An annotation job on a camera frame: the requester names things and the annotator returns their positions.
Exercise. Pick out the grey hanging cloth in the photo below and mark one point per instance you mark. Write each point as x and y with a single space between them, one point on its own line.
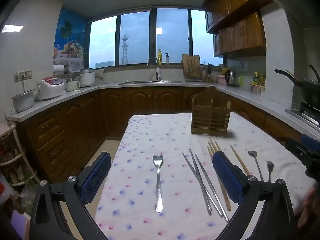
100 75

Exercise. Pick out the pink container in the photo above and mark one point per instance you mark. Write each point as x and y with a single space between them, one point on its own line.
220 79

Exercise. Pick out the green cup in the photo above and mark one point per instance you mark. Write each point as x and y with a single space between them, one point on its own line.
241 81

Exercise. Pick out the knife block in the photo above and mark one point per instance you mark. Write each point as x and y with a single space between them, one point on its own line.
209 76

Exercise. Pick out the yellow cooking oil bottle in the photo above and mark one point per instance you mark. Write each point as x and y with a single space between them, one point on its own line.
262 78
256 79

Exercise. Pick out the white red rice cooker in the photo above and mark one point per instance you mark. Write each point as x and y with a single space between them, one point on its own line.
50 90

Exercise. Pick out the dish rack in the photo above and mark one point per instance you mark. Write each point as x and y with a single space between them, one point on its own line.
202 76

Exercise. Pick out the small steel fork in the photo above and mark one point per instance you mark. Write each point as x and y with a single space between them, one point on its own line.
269 166

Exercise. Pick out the spice jar set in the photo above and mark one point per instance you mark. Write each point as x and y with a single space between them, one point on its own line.
257 89

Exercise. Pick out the steel electric kettle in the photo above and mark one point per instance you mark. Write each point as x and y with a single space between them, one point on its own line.
232 78

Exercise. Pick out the grey metal inner pot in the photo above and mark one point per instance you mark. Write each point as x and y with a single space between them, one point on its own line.
23 102

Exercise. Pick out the large steel fork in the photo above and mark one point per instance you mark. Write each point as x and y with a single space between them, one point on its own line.
158 180

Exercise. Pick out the dark framed window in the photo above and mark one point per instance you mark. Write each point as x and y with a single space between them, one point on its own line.
172 37

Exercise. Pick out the small white appliance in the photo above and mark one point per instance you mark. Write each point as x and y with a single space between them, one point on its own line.
72 85

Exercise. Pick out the white floral tablecloth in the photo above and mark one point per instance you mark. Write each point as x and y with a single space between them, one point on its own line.
150 142

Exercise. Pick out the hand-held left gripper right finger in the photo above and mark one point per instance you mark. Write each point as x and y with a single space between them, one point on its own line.
226 177

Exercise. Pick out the wooden upper cabinets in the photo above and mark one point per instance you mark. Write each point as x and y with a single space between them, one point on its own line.
240 32

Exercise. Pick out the gas stove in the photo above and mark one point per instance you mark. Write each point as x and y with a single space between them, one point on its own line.
306 111

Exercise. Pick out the white electric cooker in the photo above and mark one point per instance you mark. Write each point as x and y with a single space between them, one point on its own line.
87 78

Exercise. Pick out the paper towel roll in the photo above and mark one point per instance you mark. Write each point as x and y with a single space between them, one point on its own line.
59 68

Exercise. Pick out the wall power outlet strip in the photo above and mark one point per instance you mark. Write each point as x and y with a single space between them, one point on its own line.
23 76

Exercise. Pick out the person's right hand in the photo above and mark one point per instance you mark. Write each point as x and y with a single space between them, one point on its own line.
308 205

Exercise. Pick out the black wok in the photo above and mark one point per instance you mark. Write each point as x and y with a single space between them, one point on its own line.
310 90

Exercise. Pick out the wooden cabinets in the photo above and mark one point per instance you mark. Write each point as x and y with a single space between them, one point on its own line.
140 105
240 32

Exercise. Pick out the wooden cutting board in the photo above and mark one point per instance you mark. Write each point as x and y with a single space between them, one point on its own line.
191 63

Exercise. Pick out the outdoor antenna tower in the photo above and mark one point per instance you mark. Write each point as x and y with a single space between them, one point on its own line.
125 45

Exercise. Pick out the chrome faucet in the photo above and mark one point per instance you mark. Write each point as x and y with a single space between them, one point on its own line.
158 75

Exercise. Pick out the dark pump bottle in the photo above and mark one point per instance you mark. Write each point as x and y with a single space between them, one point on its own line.
167 59

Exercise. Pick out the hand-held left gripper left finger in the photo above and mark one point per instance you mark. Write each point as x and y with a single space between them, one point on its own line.
96 177

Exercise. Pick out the wooden utensil holder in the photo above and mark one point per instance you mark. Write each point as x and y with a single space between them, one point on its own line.
210 120

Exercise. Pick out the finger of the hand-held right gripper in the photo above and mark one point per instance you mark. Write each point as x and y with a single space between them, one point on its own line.
310 141
297 150

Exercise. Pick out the white kitchen countertop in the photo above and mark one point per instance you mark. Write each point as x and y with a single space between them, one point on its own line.
250 97

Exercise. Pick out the fruit beach wall poster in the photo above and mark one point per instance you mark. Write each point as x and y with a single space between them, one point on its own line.
70 35

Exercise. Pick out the yellow bowl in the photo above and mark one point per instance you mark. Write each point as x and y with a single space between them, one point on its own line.
225 70

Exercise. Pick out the steel spoon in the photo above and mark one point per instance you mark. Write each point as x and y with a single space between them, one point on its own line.
253 153

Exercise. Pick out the wooden lower cabinets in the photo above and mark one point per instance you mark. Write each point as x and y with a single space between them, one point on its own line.
140 105

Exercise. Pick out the steel sink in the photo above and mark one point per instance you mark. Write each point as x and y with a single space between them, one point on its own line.
140 82

